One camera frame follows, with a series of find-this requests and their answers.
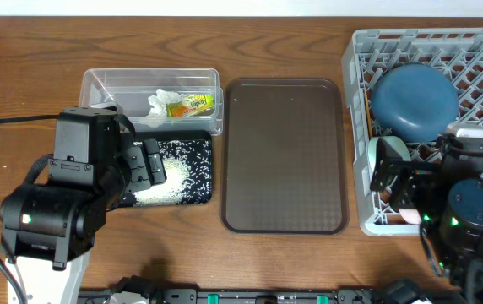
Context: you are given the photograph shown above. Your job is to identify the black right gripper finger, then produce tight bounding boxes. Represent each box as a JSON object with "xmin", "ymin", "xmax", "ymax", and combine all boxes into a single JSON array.
[
  {"xmin": 374, "ymin": 137, "xmax": 411, "ymax": 164},
  {"xmin": 370, "ymin": 162, "xmax": 400, "ymax": 192}
]

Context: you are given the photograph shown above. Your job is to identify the pale green bowl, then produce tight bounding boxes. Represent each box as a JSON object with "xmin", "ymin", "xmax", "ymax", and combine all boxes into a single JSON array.
[{"xmin": 368, "ymin": 136, "xmax": 411, "ymax": 191}]

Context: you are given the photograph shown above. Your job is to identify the pink white cup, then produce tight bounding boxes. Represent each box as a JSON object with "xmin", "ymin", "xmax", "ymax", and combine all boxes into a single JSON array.
[{"xmin": 399, "ymin": 209, "xmax": 422, "ymax": 225}]

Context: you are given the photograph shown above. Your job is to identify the white rice pile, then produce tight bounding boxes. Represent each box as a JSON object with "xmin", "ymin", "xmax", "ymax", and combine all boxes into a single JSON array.
[{"xmin": 133, "ymin": 138, "xmax": 213, "ymax": 207}]

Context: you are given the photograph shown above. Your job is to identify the white tissue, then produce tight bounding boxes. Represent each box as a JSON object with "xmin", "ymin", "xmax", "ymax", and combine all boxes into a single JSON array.
[{"xmin": 144, "ymin": 89, "xmax": 183, "ymax": 128}]

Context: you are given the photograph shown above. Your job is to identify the wooden chopstick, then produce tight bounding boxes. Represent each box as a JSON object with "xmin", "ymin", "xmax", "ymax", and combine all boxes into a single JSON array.
[{"xmin": 364, "ymin": 87, "xmax": 373, "ymax": 139}]

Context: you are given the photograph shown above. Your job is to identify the dark blue plate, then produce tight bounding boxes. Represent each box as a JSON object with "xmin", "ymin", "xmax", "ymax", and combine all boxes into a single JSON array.
[{"xmin": 371, "ymin": 64, "xmax": 459, "ymax": 143}]

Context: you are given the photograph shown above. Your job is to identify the yellow green snack wrapper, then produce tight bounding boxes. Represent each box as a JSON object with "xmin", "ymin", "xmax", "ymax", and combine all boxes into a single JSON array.
[{"xmin": 166, "ymin": 94, "xmax": 215, "ymax": 117}]

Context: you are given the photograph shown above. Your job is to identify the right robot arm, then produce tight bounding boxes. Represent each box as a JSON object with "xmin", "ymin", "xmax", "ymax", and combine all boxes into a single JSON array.
[{"xmin": 370, "ymin": 134, "xmax": 483, "ymax": 303}]

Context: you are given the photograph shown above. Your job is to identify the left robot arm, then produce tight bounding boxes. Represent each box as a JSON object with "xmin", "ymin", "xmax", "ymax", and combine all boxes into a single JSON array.
[{"xmin": 0, "ymin": 107, "xmax": 166, "ymax": 303}]

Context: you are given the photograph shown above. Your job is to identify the grey dishwasher rack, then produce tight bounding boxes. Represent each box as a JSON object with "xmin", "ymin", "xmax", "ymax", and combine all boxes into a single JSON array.
[{"xmin": 341, "ymin": 28, "xmax": 483, "ymax": 236}]

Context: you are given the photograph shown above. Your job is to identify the black plastic bin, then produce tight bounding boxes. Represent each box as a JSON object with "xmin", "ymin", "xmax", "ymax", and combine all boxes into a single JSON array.
[{"xmin": 114, "ymin": 129, "xmax": 214, "ymax": 208}]

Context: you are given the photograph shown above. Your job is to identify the clear plastic bin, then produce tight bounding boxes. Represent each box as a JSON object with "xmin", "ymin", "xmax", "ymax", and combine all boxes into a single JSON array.
[{"xmin": 79, "ymin": 68, "xmax": 224, "ymax": 135}]

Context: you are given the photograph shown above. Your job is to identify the dark brown serving tray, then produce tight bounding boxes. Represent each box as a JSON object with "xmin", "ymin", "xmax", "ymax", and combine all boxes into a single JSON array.
[{"xmin": 220, "ymin": 79, "xmax": 349, "ymax": 235}]

